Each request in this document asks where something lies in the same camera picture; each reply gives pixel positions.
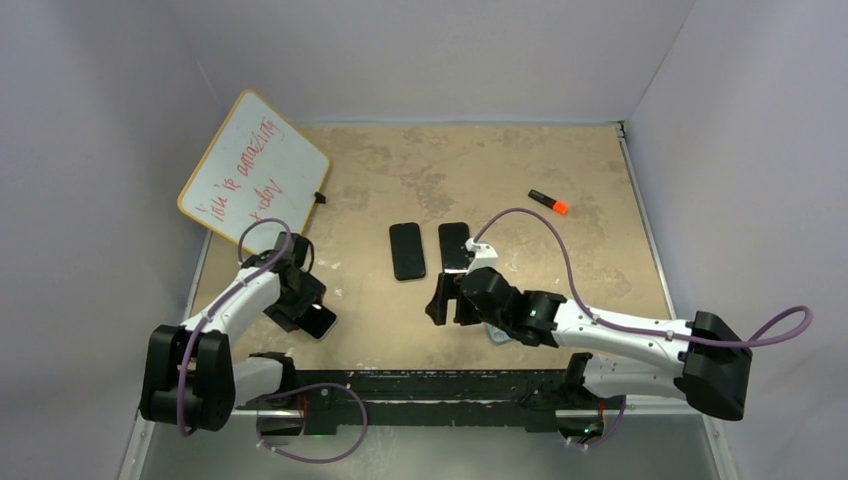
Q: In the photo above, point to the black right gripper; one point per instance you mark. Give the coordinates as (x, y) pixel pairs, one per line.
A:
(446, 289)

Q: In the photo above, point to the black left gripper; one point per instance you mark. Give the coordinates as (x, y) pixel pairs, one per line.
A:
(311, 292)

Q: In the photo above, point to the light blue phone case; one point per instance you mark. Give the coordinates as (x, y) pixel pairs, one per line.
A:
(497, 336)

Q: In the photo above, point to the black phone case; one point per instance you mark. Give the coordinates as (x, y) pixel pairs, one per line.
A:
(454, 256)

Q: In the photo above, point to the black phone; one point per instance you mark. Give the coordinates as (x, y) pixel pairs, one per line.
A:
(407, 251)

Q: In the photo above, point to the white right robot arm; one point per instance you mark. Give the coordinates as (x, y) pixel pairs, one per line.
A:
(699, 361)

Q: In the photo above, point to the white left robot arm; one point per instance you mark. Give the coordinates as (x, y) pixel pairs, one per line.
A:
(190, 378)

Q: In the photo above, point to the phone with bright reflection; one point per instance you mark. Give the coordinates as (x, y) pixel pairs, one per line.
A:
(317, 320)

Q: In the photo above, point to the white whiteboard with red writing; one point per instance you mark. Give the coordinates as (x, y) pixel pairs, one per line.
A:
(257, 166)

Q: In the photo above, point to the black marker orange cap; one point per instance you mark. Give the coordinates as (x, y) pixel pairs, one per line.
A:
(549, 202)

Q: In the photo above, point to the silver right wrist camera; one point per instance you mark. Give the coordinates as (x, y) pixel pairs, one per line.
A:
(482, 255)

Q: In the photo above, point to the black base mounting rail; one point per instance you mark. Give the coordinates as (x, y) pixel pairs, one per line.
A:
(538, 401)

